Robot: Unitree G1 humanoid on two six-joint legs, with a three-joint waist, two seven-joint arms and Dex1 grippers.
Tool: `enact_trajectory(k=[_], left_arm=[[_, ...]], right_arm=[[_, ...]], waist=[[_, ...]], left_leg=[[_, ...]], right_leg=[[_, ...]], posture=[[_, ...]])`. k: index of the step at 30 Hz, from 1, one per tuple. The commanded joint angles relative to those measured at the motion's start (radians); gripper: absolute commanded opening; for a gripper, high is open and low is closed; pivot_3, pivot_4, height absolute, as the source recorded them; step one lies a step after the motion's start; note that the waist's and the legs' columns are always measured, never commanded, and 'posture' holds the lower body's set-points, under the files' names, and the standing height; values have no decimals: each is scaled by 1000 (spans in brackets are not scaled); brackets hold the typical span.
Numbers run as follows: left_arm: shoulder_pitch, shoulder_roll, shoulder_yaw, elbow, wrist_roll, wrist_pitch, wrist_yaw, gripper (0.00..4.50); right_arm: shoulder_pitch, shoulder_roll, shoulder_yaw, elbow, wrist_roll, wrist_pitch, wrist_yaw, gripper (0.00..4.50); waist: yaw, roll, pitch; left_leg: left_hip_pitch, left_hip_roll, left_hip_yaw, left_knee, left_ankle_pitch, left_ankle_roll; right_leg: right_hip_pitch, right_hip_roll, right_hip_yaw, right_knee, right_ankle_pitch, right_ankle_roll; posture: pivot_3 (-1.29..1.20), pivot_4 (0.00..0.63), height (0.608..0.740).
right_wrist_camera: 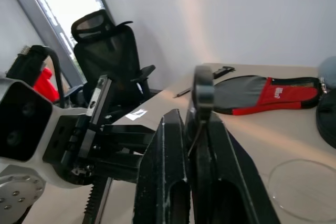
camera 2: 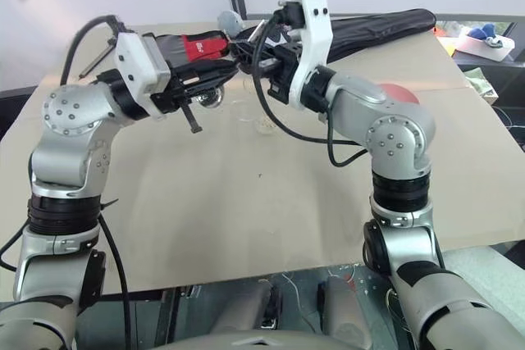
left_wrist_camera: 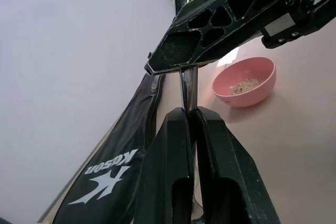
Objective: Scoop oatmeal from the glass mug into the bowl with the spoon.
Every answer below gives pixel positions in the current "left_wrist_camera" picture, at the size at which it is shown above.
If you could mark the oatmeal in bowl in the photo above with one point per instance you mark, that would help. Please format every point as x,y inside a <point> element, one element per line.
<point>245,85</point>

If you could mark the black bag with white logo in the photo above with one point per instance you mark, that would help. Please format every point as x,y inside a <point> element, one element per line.
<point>126,134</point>

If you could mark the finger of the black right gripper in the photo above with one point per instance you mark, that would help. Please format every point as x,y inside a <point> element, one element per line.
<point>181,48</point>

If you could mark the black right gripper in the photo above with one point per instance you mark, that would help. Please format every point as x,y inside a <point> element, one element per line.
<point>319,6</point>

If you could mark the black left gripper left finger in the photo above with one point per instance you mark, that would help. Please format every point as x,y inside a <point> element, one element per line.
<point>160,161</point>

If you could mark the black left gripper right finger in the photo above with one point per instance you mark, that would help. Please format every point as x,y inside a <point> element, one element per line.
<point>231,161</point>

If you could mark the white paper label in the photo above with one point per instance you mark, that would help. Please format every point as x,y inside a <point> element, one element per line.
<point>229,56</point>

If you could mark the pink bowl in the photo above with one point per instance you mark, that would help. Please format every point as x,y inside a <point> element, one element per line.
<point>258,72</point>

